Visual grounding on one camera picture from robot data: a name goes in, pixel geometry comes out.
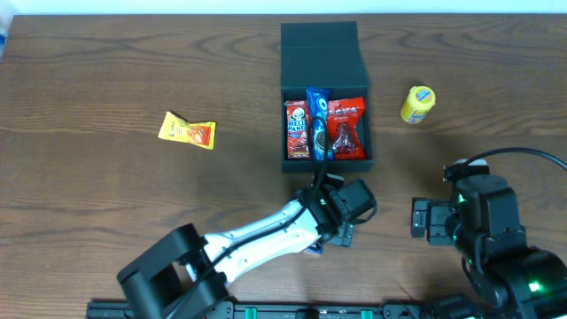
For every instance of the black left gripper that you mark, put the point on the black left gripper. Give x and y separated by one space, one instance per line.
342 235

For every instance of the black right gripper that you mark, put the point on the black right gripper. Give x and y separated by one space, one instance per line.
425 220

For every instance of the blue Eclipse mint box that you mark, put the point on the blue Eclipse mint box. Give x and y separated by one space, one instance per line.
315 248

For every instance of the blue Oreo cookie pack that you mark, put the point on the blue Oreo cookie pack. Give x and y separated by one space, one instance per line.
318 135

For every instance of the red Kracie candy bag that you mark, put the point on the red Kracie candy bag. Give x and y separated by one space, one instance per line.
342 119

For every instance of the red Hello Panda box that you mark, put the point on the red Hello Panda box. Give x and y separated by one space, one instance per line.
297 119

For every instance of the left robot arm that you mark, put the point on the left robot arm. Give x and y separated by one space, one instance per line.
186 275

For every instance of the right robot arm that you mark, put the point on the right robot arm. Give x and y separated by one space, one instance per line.
481 221

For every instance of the yellow candy bottle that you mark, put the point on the yellow candy bottle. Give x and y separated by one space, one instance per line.
419 102

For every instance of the dark green open box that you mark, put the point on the dark green open box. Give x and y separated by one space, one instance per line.
324 55

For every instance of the yellow orange snack packet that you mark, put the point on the yellow orange snack packet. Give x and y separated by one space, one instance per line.
175 128

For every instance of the white blue object corner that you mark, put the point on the white blue object corner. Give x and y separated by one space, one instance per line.
6 18

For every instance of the black mounting rail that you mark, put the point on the black mounting rail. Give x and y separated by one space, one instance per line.
230 310

